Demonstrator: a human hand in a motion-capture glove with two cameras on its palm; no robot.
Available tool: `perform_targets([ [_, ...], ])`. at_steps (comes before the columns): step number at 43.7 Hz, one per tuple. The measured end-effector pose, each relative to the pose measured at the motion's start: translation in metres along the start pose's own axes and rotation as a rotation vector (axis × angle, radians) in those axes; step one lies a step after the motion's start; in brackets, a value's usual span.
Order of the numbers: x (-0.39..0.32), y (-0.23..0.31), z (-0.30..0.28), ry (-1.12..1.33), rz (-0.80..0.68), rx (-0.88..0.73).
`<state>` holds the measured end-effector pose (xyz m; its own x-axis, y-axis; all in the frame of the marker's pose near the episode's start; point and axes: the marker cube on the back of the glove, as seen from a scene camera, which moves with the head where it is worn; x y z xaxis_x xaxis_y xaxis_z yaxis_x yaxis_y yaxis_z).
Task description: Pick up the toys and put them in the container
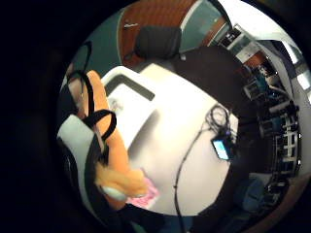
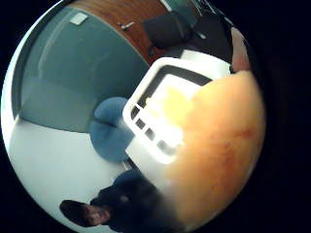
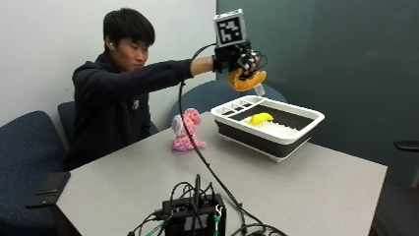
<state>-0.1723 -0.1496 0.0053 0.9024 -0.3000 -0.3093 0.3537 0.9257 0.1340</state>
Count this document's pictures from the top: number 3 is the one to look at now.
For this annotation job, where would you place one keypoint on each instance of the the person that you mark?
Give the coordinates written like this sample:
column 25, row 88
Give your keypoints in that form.
column 109, row 98

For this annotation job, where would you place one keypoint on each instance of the yellow plush toy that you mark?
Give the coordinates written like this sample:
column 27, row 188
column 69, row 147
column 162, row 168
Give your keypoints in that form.
column 261, row 118

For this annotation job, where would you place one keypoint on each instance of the white marker cube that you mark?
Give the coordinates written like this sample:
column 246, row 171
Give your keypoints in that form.
column 230, row 29

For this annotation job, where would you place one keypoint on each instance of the black smartphone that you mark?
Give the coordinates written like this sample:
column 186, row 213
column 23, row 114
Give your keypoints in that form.
column 48, row 190

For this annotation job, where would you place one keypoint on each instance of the black chair armrest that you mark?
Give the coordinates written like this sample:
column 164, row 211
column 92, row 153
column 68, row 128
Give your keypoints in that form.
column 406, row 145

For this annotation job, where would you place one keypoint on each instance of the pink plush toy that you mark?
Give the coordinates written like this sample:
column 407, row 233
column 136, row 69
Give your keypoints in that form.
column 186, row 131

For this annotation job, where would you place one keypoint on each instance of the white earbud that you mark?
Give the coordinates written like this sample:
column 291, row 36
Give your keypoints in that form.
column 112, row 46

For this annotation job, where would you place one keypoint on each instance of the orange plush toy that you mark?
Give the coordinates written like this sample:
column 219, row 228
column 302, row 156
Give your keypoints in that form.
column 245, row 82

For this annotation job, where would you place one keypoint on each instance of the black electronics box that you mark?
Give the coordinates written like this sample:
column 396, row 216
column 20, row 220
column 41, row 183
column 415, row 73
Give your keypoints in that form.
column 194, row 216

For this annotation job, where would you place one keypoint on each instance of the white and black dish rack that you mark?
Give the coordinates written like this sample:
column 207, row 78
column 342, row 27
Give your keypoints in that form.
column 267, row 126

